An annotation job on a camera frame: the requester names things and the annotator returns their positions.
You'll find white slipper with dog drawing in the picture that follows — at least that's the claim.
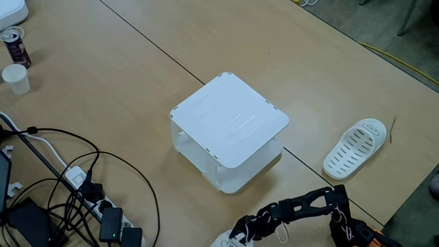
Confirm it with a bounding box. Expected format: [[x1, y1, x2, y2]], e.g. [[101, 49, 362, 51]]
[[209, 228, 255, 247], [322, 117, 388, 181]]

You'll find white two-tier shoe rack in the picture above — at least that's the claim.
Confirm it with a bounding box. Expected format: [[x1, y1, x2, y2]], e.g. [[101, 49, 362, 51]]
[[169, 71, 290, 196]]

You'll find person's shoe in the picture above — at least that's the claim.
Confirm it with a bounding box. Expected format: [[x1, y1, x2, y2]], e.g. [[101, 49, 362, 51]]
[[429, 173, 439, 202]]

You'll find black power adapter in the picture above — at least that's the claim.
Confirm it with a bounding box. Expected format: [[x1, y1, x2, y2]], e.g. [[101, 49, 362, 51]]
[[121, 226, 144, 247]]

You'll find black adapter with green light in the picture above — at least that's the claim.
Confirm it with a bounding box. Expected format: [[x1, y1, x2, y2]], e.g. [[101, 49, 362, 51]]
[[98, 207, 124, 244]]

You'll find black plug-in charger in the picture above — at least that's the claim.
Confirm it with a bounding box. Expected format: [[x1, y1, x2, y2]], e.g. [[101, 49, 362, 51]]
[[79, 169, 105, 203]]

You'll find white power strip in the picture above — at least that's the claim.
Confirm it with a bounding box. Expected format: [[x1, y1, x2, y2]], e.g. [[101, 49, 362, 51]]
[[64, 166, 147, 247]]

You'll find flat black brick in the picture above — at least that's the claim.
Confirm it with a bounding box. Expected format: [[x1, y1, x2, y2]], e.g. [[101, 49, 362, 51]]
[[6, 197, 68, 247]]

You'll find white paper cup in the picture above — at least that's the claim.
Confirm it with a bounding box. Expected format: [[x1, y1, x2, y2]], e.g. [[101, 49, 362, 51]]
[[1, 63, 32, 96]]

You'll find purple drink can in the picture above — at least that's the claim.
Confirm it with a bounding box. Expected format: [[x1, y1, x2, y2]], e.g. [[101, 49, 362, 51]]
[[2, 30, 32, 69]]

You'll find white box device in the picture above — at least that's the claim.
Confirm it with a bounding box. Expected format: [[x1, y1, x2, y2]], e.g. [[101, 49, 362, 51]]
[[0, 0, 29, 32]]

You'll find long black looping cable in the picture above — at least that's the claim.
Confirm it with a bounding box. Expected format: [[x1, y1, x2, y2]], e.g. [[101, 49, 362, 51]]
[[46, 150, 161, 247]]

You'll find short thin wire piece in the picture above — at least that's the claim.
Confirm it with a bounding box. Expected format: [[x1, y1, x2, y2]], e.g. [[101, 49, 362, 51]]
[[389, 115, 398, 144]]

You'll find white power strip cable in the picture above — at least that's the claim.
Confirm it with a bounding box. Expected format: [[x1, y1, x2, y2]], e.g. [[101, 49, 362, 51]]
[[0, 110, 69, 169]]

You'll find black cable with ferrite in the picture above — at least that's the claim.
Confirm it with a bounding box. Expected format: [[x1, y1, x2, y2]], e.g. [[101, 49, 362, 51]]
[[0, 126, 101, 179]]

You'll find thin white cable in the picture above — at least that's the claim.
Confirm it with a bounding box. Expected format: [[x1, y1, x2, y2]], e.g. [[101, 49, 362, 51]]
[[0, 26, 25, 43]]

